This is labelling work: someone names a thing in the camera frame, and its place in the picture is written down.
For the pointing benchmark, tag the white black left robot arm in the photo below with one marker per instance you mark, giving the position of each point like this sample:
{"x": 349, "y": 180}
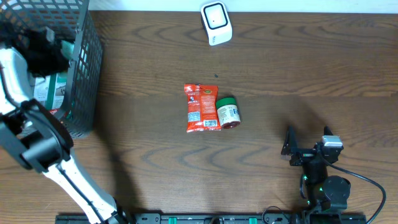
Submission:
{"x": 32, "y": 135}

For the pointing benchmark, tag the green lid jar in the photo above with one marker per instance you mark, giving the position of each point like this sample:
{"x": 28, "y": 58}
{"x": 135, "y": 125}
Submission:
{"x": 228, "y": 113}

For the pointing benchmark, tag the green white 3M package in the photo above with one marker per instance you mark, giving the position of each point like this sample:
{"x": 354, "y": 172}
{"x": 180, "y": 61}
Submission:
{"x": 50, "y": 90}

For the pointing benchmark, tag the white barcode scanner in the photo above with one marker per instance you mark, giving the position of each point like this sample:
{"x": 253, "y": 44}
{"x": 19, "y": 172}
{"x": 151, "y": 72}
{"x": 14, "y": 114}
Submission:
{"x": 216, "y": 23}

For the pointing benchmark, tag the red snack bag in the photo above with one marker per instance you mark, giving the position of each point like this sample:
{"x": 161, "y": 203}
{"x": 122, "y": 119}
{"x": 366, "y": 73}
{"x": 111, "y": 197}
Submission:
{"x": 201, "y": 102}

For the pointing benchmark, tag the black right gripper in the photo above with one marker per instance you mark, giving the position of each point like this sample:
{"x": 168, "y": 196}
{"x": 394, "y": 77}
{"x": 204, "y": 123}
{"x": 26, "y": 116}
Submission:
{"x": 291, "y": 147}

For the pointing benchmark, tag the black mounting rail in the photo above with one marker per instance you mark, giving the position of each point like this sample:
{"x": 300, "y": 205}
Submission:
{"x": 155, "y": 218}

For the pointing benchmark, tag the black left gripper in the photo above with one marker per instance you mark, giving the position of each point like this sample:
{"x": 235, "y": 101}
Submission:
{"x": 53, "y": 52}

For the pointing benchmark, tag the grey mesh basket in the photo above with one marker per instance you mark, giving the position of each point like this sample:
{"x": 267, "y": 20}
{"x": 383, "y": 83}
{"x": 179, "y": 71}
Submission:
{"x": 71, "y": 20}

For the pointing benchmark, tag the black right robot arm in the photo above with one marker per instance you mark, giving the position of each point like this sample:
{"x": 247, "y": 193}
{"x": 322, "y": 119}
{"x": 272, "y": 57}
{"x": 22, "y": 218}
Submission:
{"x": 325, "y": 193}

